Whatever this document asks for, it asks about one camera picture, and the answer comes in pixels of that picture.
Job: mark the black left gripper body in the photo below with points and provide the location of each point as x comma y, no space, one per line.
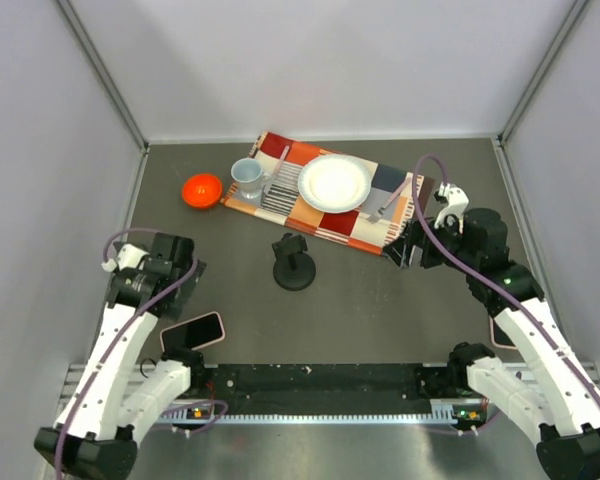
184,269

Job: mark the black clamp phone stand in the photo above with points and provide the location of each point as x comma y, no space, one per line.
294,269

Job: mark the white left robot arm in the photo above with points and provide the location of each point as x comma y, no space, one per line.
98,434

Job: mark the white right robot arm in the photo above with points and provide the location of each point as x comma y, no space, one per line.
561,415

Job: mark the checked orange red placemat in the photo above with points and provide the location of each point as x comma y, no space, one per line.
284,205

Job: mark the orange plastic bowl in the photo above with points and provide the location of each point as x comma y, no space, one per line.
202,191

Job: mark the white deep plate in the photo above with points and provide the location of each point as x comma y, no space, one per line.
334,183

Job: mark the light blue footed cup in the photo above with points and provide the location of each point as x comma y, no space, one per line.
250,177

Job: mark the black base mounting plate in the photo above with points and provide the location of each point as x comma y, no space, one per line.
320,389

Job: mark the fork with pink handle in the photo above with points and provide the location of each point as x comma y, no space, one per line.
377,215

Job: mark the right aluminium frame post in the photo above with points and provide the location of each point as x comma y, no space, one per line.
574,16

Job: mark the aluminium frame post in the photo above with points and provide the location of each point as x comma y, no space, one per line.
574,16
101,71

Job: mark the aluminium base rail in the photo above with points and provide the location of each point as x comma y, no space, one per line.
448,406

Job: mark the left aluminium frame post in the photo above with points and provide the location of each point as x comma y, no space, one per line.
101,71

